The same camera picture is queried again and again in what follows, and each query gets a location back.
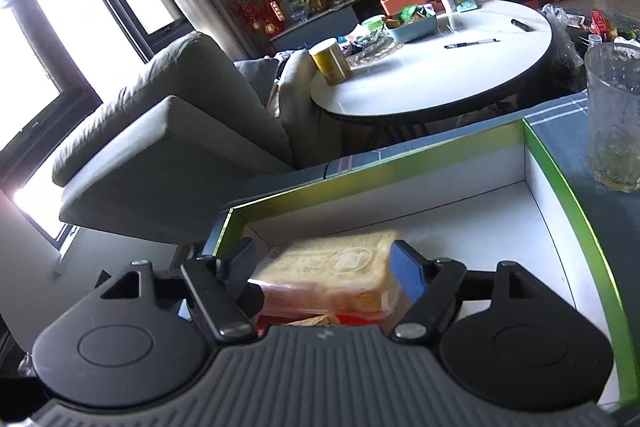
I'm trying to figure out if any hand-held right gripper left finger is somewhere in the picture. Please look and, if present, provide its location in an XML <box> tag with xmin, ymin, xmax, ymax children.
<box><xmin>100</xmin><ymin>237</ymin><xmax>264</xmax><ymax>342</ymax></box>

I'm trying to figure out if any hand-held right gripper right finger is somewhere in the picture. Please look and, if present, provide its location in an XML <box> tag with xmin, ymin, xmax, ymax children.
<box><xmin>391</xmin><ymin>240</ymin><xmax>543</xmax><ymax>342</ymax></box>

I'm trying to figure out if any red cracker packet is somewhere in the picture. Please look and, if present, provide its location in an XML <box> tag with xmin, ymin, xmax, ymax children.
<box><xmin>248</xmin><ymin>231</ymin><xmax>408</xmax><ymax>323</ymax></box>

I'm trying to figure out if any green cardboard box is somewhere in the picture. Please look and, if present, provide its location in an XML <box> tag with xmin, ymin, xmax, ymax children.
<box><xmin>212</xmin><ymin>117</ymin><xmax>633</xmax><ymax>413</ymax></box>

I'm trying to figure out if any red noodle snack bag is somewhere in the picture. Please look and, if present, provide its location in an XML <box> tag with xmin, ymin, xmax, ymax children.
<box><xmin>256</xmin><ymin>311</ymin><xmax>388</xmax><ymax>331</ymax></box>

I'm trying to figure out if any grey armchair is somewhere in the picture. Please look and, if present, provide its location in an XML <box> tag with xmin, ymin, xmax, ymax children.
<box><xmin>52</xmin><ymin>31</ymin><xmax>331</xmax><ymax>258</ymax></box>

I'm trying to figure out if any round white table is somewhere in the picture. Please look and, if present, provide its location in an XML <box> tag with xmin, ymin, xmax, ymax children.
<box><xmin>309</xmin><ymin>0</ymin><xmax>554</xmax><ymax>126</ymax></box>

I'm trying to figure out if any blue plaid tablecloth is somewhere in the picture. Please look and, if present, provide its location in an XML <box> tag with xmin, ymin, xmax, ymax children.
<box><xmin>220</xmin><ymin>91</ymin><xmax>640</xmax><ymax>408</ymax></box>

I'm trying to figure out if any yellow can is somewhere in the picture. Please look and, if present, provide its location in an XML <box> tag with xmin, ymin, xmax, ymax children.
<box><xmin>308</xmin><ymin>37</ymin><xmax>354</xmax><ymax>86</ymax></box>

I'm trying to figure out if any clear glass tray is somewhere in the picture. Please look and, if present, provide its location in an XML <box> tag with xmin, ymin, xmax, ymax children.
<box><xmin>344</xmin><ymin>33</ymin><xmax>404</xmax><ymax>68</ymax></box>

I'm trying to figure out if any black pen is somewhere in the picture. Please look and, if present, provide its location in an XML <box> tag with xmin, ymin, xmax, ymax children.
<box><xmin>444</xmin><ymin>38</ymin><xmax>501</xmax><ymax>50</ymax></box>

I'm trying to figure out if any teal plastic basket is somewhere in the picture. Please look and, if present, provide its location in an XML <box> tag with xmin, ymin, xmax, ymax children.
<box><xmin>384</xmin><ymin>12</ymin><xmax>439</xmax><ymax>44</ymax></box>

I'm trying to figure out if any red ornament plant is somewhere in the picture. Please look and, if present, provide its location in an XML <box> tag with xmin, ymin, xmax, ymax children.
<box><xmin>224</xmin><ymin>0</ymin><xmax>290</xmax><ymax>38</ymax></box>

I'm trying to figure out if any clear plastic bag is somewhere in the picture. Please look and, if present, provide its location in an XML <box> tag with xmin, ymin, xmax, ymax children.
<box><xmin>541</xmin><ymin>4</ymin><xmax>590</xmax><ymax>75</ymax></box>
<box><xmin>584</xmin><ymin>42</ymin><xmax>640</xmax><ymax>194</ymax></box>

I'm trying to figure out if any orange basket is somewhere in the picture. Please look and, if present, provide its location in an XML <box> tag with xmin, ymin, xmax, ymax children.
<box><xmin>379</xmin><ymin>0</ymin><xmax>434</xmax><ymax>18</ymax></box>

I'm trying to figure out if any black framed window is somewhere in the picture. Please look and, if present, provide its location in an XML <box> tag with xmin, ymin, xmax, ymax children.
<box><xmin>0</xmin><ymin>0</ymin><xmax>197</xmax><ymax>268</ymax></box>

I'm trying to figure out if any red box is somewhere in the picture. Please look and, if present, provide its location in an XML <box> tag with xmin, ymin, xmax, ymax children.
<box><xmin>590</xmin><ymin>11</ymin><xmax>617</xmax><ymax>42</ymax></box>

